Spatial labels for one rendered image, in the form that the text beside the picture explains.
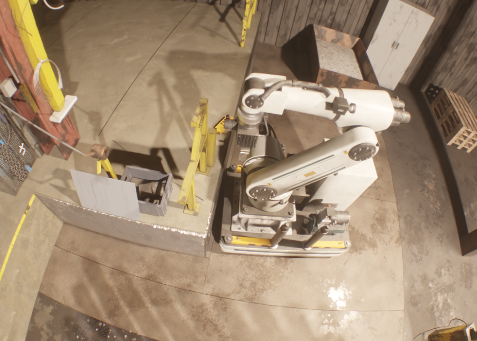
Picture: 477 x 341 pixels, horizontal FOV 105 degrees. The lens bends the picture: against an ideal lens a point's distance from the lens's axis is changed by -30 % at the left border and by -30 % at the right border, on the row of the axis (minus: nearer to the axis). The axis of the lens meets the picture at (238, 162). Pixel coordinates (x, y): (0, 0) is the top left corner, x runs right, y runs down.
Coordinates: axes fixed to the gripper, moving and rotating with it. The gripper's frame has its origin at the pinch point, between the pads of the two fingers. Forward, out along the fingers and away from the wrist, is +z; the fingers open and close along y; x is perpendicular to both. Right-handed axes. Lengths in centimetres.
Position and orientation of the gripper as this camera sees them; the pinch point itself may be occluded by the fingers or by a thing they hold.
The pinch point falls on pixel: (242, 148)
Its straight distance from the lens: 186.6
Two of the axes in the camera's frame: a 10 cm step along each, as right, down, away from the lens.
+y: 0.5, -8.2, 5.7
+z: -1.1, 5.7, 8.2
